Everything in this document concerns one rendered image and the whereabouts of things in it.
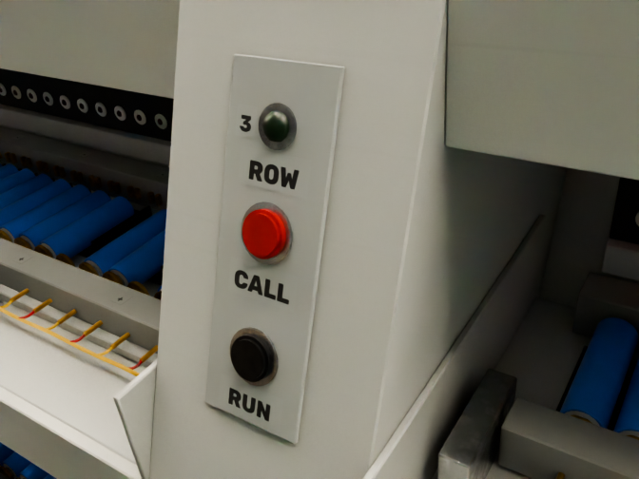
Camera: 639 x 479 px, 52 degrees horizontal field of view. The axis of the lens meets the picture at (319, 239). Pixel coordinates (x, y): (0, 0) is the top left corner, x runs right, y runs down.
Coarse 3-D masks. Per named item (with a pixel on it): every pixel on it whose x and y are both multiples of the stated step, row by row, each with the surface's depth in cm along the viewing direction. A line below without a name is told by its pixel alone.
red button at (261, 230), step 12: (252, 216) 21; (264, 216) 20; (276, 216) 20; (252, 228) 21; (264, 228) 21; (276, 228) 20; (252, 240) 21; (264, 240) 21; (276, 240) 20; (252, 252) 21; (264, 252) 21; (276, 252) 21
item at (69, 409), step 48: (96, 144) 50; (144, 144) 47; (0, 336) 36; (48, 336) 35; (0, 384) 32; (48, 384) 32; (96, 384) 32; (144, 384) 25; (0, 432) 34; (48, 432) 30; (96, 432) 29; (144, 432) 25
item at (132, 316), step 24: (0, 240) 39; (0, 264) 37; (24, 264) 37; (48, 264) 37; (24, 288) 37; (48, 288) 35; (72, 288) 35; (96, 288) 34; (120, 288) 34; (72, 312) 35; (96, 312) 34; (120, 312) 32; (144, 312) 32; (120, 336) 34; (144, 336) 32; (144, 360) 31
